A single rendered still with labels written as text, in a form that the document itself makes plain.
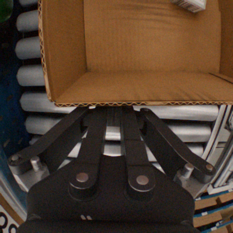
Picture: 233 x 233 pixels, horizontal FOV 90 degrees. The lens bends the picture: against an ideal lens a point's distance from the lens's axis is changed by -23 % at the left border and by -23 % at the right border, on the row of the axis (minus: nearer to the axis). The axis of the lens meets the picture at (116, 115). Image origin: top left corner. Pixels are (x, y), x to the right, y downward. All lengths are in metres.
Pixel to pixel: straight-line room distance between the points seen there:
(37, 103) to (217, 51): 0.41
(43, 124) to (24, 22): 0.24
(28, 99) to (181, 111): 0.35
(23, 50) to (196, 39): 0.35
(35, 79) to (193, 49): 0.33
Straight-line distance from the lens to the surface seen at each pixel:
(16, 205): 0.46
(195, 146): 0.45
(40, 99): 0.35
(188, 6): 0.30
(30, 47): 0.34
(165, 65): 0.29
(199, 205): 1.69
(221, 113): 0.42
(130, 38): 0.28
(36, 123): 0.39
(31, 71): 0.34
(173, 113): 0.34
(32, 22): 0.34
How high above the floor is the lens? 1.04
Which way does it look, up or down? 64 degrees down
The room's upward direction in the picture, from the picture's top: 179 degrees counter-clockwise
